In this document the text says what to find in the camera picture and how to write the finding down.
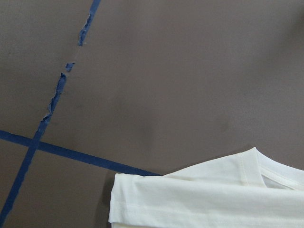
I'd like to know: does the cream long-sleeve cat shirt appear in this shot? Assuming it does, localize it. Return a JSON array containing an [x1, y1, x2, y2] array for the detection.
[[109, 148, 304, 228]]

